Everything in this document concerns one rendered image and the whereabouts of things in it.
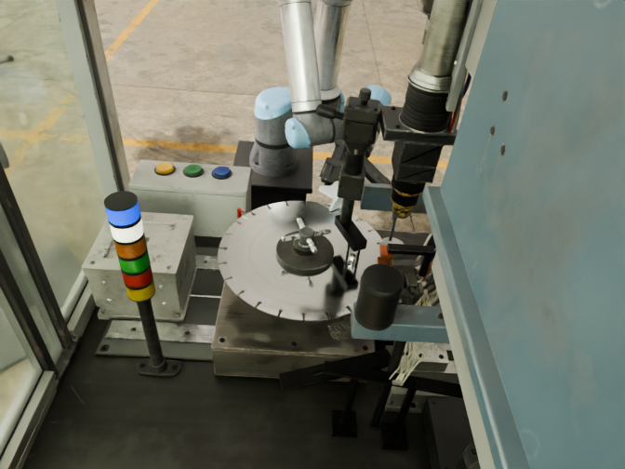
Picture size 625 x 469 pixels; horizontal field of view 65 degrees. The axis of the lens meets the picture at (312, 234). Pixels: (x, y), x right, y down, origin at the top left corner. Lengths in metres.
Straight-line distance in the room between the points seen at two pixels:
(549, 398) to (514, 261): 0.09
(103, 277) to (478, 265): 0.80
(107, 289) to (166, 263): 0.14
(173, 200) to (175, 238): 0.20
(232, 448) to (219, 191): 0.57
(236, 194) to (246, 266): 0.31
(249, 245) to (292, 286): 0.13
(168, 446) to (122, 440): 0.08
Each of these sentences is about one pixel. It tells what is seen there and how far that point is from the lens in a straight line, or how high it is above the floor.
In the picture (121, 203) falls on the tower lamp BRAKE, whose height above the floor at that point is 1.16.
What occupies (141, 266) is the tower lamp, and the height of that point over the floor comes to 1.04.
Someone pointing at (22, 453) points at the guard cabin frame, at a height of 0.77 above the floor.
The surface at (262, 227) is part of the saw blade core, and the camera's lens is 0.99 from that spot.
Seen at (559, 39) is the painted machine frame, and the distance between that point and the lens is 0.34.
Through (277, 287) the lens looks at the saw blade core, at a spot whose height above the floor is 0.95.
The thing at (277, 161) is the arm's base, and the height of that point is 0.80.
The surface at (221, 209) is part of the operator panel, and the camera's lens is 1.22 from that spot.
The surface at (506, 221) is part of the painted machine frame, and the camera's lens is 0.36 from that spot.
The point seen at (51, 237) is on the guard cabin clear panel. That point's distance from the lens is 1.00.
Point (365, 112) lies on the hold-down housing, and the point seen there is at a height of 1.25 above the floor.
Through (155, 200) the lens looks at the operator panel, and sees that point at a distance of 1.24.
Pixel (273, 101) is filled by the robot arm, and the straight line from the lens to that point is 1.41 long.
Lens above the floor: 1.59
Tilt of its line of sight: 41 degrees down
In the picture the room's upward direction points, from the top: 6 degrees clockwise
